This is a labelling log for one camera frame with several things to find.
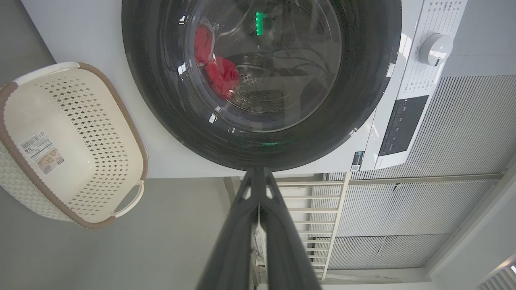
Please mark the white product label sticker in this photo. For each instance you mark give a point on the white product label sticker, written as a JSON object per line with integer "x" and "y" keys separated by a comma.
{"x": 42, "y": 152}

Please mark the white front-load washing machine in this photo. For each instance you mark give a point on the white front-load washing machine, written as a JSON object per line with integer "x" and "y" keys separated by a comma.
{"x": 100, "y": 36}

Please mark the dark round washer door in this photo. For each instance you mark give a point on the dark round washer door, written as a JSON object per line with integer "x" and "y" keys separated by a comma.
{"x": 161, "y": 100}

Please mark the cream metal railing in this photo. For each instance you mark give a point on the cream metal railing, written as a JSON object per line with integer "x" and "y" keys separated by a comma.
{"x": 318, "y": 209}

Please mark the white washing machine dial knob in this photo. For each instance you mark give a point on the white washing machine dial knob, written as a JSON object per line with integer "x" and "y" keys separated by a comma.
{"x": 434, "y": 49}

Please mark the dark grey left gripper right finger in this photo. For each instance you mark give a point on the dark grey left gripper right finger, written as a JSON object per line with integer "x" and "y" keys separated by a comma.
{"x": 286, "y": 257}

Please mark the black QR code sticker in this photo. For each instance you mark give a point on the black QR code sticker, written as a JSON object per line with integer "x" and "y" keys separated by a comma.
{"x": 357, "y": 161}

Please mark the black washing machine display panel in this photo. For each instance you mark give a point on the black washing machine display panel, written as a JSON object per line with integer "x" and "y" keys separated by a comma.
{"x": 403, "y": 125}

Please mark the stainless steel washing machine drum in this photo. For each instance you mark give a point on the stainless steel washing machine drum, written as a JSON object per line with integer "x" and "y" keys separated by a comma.
{"x": 274, "y": 76}

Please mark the cream perforated laundry basket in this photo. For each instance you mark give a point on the cream perforated laundry basket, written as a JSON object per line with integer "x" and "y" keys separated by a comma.
{"x": 80, "y": 133}

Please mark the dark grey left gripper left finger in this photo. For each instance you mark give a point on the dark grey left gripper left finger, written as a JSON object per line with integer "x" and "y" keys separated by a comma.
{"x": 231, "y": 249}

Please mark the red garment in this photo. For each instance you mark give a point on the red garment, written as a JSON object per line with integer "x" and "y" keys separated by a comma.
{"x": 221, "y": 76}

